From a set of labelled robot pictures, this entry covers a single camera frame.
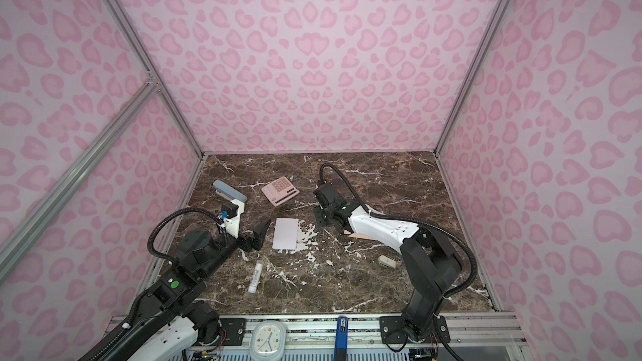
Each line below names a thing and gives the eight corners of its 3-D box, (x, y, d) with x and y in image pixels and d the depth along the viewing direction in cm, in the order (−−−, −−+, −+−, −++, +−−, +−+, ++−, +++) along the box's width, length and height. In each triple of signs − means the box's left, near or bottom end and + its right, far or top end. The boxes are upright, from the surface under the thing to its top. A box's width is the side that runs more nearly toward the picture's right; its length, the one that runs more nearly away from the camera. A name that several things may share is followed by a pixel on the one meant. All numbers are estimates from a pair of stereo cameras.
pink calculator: (275, 208, 103) (274, 203, 101) (263, 193, 108) (261, 188, 106) (298, 193, 108) (297, 189, 105) (285, 179, 113) (284, 175, 110)
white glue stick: (249, 292, 82) (247, 290, 81) (258, 262, 89) (257, 259, 87) (255, 293, 82) (253, 291, 80) (264, 262, 89) (262, 260, 87)
